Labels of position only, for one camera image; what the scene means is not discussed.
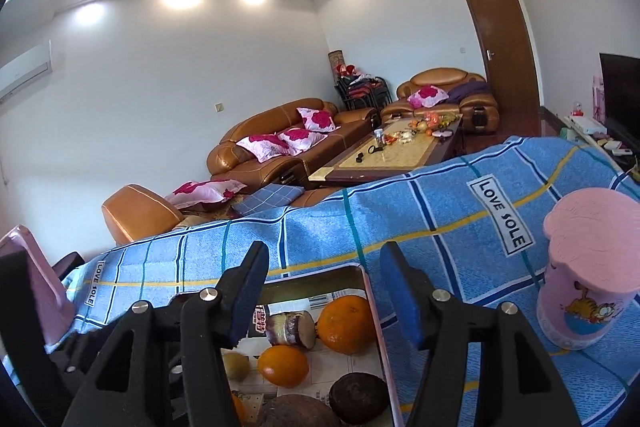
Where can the small pink object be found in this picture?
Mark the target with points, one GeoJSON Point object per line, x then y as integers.
{"type": "Point", "coordinates": [442, 133]}

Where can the heap of fruit and snacks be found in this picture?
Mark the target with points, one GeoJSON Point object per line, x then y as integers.
{"type": "Point", "coordinates": [425, 124]}

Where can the brown leather sofa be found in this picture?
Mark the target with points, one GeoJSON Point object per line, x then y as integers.
{"type": "Point", "coordinates": [270, 119]}

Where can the folded blue checked cloth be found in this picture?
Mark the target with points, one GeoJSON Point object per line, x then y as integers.
{"type": "Point", "coordinates": [270, 199]}

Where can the printed paper sheet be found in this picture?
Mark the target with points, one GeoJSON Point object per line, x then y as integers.
{"type": "Point", "coordinates": [320, 367]}

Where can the black chair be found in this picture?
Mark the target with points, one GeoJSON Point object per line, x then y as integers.
{"type": "Point", "coordinates": [70, 264]}

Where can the tall patterned scroll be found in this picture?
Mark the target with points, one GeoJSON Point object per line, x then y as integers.
{"type": "Point", "coordinates": [336, 57]}

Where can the pink gift bag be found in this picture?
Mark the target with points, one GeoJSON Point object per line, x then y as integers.
{"type": "Point", "coordinates": [598, 99]}

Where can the orange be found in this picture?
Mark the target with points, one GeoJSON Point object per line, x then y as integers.
{"type": "Point", "coordinates": [345, 324]}
{"type": "Point", "coordinates": [282, 367]}
{"type": "Point", "coordinates": [239, 409]}

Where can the pink tin box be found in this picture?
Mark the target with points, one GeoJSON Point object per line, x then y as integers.
{"type": "Point", "coordinates": [320, 282]}

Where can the blue checked blanket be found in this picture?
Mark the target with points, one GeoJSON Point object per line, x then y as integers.
{"type": "Point", "coordinates": [425, 217]}

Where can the red plush toy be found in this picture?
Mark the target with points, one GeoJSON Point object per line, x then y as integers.
{"type": "Point", "coordinates": [346, 70]}

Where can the metal can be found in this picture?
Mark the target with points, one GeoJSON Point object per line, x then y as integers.
{"type": "Point", "coordinates": [380, 137]}

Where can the stacked black chairs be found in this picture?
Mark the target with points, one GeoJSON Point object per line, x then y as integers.
{"type": "Point", "coordinates": [365, 94]}

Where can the wooden coffee table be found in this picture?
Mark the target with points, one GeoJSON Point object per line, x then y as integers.
{"type": "Point", "coordinates": [400, 157]}

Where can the small dark jar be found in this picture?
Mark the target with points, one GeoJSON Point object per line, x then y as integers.
{"type": "Point", "coordinates": [290, 329]}

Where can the yellow-green fruit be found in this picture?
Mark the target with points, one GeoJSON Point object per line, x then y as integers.
{"type": "Point", "coordinates": [236, 366]}

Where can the dark brown round fruit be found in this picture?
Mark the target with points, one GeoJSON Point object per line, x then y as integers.
{"type": "Point", "coordinates": [357, 399]}

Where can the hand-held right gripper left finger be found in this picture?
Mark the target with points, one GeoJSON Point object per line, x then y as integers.
{"type": "Point", "coordinates": [247, 302]}

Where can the dark television stand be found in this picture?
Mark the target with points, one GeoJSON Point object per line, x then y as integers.
{"type": "Point", "coordinates": [550, 122]}

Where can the white air conditioner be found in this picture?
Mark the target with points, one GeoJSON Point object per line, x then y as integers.
{"type": "Point", "coordinates": [25, 69]}

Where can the brown oval fruit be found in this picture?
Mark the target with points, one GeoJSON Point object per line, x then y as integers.
{"type": "Point", "coordinates": [292, 414]}

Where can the black television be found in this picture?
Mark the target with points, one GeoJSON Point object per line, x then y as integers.
{"type": "Point", "coordinates": [622, 97]}

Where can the brown leather armchair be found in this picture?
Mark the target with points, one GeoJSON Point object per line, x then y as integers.
{"type": "Point", "coordinates": [440, 77]}

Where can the pink tin lid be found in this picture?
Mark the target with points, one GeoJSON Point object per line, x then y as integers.
{"type": "Point", "coordinates": [50, 307]}

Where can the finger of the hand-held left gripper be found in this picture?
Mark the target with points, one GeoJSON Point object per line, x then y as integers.
{"type": "Point", "coordinates": [25, 332]}

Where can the pink floral pillow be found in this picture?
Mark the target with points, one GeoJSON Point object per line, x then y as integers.
{"type": "Point", "coordinates": [262, 147]}
{"type": "Point", "coordinates": [200, 193]}
{"type": "Point", "coordinates": [427, 96]}
{"type": "Point", "coordinates": [300, 139]}
{"type": "Point", "coordinates": [317, 119]}

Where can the white box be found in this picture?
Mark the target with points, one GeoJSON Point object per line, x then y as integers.
{"type": "Point", "coordinates": [586, 123]}

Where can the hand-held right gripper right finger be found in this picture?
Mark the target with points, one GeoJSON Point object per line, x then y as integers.
{"type": "Point", "coordinates": [400, 302]}

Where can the small red white item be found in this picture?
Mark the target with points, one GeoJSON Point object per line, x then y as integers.
{"type": "Point", "coordinates": [580, 109]}

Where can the brown wooden door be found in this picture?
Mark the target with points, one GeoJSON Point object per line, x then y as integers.
{"type": "Point", "coordinates": [505, 57]}

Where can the purple throw blanket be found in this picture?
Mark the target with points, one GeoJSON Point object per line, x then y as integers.
{"type": "Point", "coordinates": [470, 89]}

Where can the pink cartoon cup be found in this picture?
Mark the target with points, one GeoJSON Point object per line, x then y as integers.
{"type": "Point", "coordinates": [585, 257]}

